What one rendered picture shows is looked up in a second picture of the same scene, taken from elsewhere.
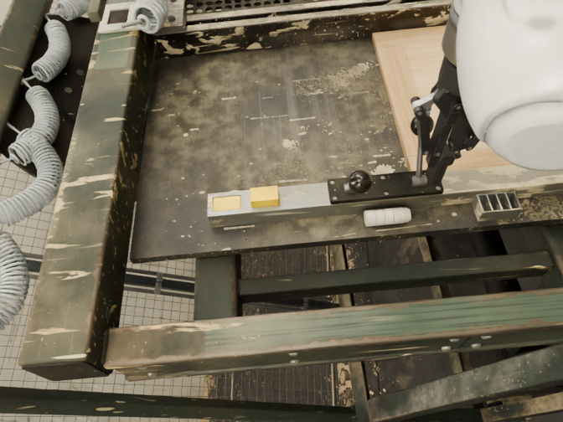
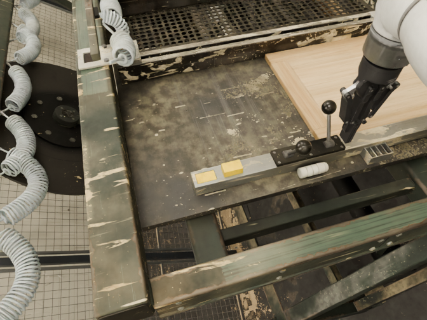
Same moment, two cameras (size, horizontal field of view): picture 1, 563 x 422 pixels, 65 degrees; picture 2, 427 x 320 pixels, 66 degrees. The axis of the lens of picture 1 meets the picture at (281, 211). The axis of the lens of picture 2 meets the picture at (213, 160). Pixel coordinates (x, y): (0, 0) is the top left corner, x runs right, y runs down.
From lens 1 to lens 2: 0.22 m
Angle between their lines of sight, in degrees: 11
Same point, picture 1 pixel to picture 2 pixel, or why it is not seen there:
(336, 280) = (286, 218)
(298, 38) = (217, 62)
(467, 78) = not seen: outside the picture
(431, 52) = (305, 63)
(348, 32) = (250, 54)
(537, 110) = not seen: outside the picture
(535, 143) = not seen: outside the picture
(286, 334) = (277, 257)
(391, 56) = (282, 68)
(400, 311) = (345, 227)
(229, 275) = (215, 228)
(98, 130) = (101, 137)
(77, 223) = (108, 206)
